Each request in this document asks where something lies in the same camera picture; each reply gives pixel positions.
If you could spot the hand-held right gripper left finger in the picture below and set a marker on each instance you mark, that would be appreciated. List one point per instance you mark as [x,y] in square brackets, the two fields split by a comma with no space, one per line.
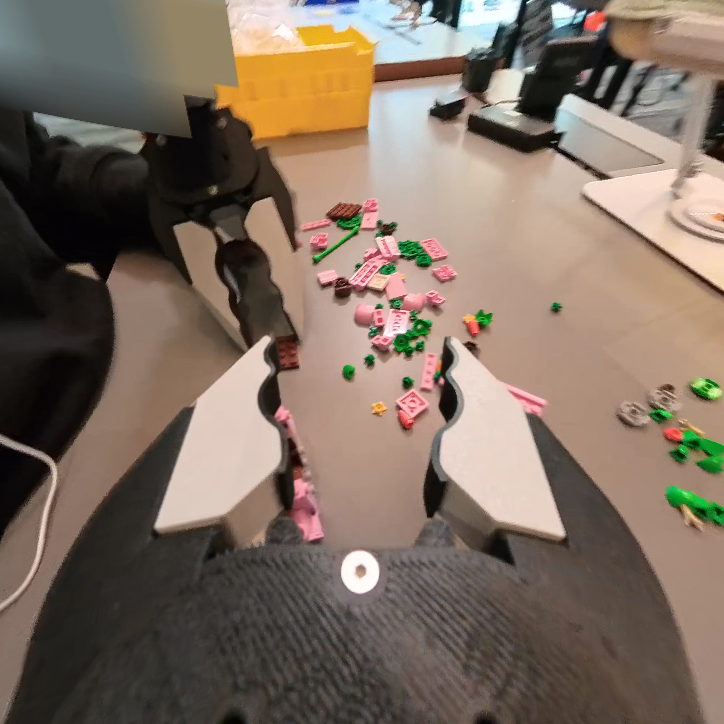
[226,441]

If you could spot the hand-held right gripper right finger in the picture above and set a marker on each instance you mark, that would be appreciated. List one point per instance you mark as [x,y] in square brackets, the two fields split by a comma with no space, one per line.
[498,452]

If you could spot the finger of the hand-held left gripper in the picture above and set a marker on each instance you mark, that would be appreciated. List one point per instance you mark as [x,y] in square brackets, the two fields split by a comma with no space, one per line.
[198,254]
[291,283]

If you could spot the small dark brown studded plate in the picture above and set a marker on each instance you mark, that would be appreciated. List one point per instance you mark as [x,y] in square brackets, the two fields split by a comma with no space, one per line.
[288,353]

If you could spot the pink brick-built model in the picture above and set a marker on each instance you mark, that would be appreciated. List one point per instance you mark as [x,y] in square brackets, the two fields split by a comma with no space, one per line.
[305,509]

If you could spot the person's left forearm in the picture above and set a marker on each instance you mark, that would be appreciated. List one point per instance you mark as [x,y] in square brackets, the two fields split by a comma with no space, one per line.
[68,186]

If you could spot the green toy plant stem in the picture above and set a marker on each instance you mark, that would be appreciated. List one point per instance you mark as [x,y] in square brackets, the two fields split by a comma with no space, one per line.
[338,244]

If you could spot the large brown square plate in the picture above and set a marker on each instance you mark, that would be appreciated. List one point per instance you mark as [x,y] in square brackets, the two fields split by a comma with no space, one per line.
[344,211]

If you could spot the pile of small toy bricks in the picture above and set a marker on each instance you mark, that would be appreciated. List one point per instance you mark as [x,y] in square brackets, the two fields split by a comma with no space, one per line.
[396,323]

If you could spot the yellow plastic crate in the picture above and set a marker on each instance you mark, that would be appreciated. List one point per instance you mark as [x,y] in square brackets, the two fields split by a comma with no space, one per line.
[305,90]

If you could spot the white plastic bag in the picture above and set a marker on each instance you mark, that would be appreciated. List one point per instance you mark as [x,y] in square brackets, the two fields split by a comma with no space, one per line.
[266,25]

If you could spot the person's black clothing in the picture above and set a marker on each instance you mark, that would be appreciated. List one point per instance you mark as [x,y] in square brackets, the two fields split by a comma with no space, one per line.
[45,367]

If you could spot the cluster of green grey pieces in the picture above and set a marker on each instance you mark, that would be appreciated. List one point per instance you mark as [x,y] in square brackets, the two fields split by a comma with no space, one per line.
[693,447]

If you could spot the small black adapter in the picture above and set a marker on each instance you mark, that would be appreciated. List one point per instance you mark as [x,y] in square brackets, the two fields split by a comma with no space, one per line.
[449,104]

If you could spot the flat black box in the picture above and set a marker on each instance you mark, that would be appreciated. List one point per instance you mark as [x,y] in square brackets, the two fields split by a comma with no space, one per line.
[509,129]

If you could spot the white desk stand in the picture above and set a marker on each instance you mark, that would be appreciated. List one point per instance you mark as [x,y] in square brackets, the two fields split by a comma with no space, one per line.
[633,209]

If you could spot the white round dish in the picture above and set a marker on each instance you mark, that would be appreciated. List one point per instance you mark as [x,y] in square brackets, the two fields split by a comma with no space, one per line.
[698,218]

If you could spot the grey flat tray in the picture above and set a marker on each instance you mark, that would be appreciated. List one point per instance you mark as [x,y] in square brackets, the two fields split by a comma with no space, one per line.
[605,144]

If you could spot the black upright device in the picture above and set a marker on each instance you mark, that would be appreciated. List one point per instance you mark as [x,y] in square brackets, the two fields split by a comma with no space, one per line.
[554,73]

